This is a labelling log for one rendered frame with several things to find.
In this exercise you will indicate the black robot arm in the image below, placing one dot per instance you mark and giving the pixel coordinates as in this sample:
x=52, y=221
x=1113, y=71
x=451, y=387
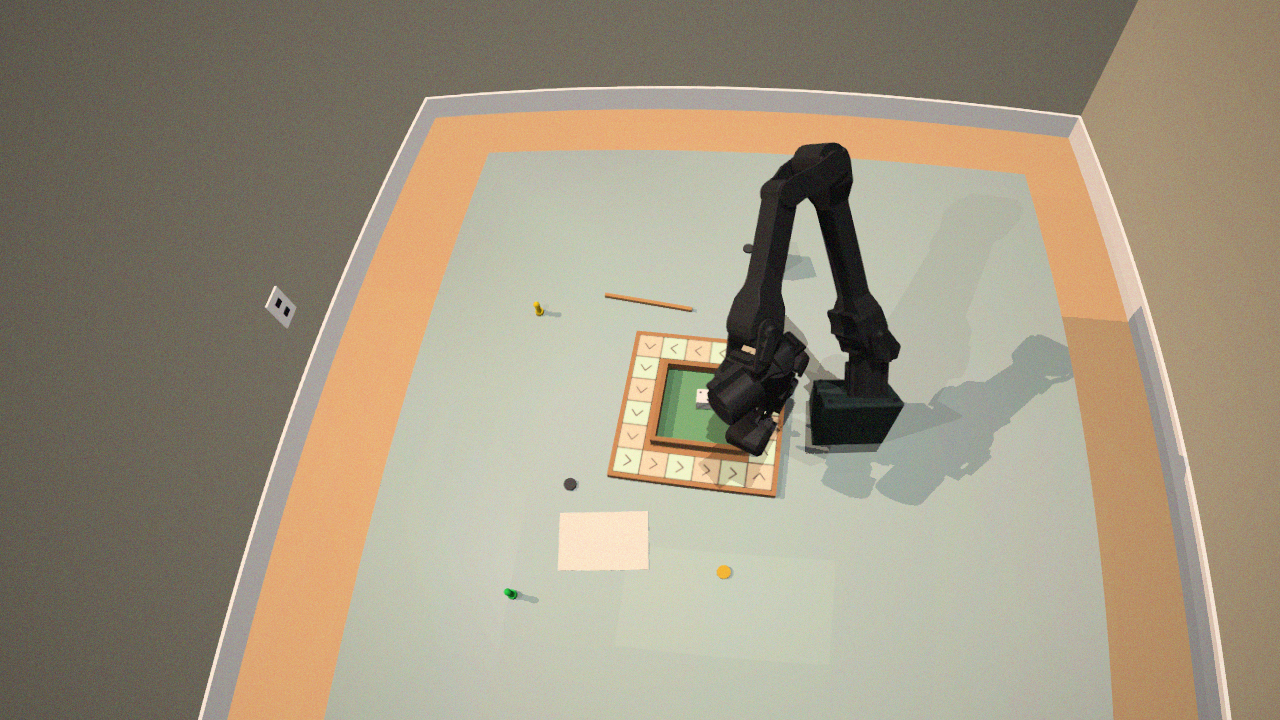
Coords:
x=823, y=174

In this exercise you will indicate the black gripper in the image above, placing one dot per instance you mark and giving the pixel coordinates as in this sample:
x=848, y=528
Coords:
x=752, y=432

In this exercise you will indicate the cream flat rectangle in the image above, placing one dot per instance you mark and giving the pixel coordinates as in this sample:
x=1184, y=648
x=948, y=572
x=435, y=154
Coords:
x=603, y=541

